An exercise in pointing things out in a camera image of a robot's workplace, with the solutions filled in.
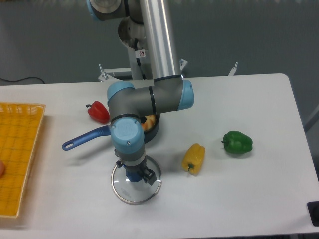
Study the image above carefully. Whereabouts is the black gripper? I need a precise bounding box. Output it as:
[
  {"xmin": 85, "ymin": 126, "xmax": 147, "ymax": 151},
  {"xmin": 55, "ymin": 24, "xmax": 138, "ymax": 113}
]
[{"xmin": 115, "ymin": 149, "xmax": 157, "ymax": 186}]

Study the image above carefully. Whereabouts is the glass pot lid blue knob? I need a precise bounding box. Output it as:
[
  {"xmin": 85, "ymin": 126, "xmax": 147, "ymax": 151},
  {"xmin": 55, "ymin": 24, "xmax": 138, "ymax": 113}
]
[{"xmin": 111, "ymin": 156, "xmax": 162, "ymax": 205}]

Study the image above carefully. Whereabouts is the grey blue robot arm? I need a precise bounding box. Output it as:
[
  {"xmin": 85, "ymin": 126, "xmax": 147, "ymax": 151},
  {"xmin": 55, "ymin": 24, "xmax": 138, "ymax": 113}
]
[{"xmin": 87, "ymin": 0, "xmax": 194, "ymax": 184}]

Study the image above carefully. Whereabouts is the yellow bell pepper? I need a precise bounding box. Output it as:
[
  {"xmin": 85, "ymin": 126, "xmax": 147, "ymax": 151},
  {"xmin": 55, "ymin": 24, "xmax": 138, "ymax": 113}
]
[{"xmin": 181, "ymin": 143, "xmax": 205, "ymax": 176}]

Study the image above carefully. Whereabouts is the orange bread roll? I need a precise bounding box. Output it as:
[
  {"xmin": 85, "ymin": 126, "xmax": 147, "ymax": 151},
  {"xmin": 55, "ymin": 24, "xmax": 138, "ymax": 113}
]
[{"xmin": 141, "ymin": 115, "xmax": 157, "ymax": 132}]

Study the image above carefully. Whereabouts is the red bell pepper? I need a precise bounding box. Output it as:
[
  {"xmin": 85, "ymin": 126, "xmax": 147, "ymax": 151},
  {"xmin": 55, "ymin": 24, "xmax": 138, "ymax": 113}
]
[{"xmin": 86, "ymin": 101, "xmax": 110, "ymax": 124}]

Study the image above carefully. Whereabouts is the green bell pepper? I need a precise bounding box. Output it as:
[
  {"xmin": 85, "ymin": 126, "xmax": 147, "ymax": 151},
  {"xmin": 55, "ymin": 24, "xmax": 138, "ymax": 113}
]
[{"xmin": 221, "ymin": 131, "xmax": 253, "ymax": 154}]

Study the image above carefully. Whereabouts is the yellow woven basket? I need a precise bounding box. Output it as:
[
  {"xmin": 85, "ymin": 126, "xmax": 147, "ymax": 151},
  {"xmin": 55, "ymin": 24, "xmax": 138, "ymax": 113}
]
[{"xmin": 0, "ymin": 102, "xmax": 46, "ymax": 218}]

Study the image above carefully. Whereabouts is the black object at table edge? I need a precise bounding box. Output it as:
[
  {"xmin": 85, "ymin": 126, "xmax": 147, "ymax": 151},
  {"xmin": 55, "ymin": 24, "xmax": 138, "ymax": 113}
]
[{"xmin": 307, "ymin": 201, "xmax": 319, "ymax": 227}]

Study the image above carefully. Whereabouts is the grey table leg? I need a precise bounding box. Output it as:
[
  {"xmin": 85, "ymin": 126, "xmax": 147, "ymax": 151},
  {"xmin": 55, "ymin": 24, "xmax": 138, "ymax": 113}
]
[{"xmin": 303, "ymin": 105, "xmax": 319, "ymax": 133}]

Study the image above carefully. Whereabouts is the dark pot blue handle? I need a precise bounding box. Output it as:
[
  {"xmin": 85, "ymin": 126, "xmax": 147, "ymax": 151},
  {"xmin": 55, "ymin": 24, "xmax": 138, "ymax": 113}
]
[{"xmin": 62, "ymin": 115, "xmax": 160, "ymax": 151}]

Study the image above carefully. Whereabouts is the black cable on floor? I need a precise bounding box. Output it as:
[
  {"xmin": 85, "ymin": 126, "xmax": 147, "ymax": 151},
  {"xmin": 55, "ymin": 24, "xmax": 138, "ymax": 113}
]
[{"xmin": 0, "ymin": 76, "xmax": 46, "ymax": 84}]

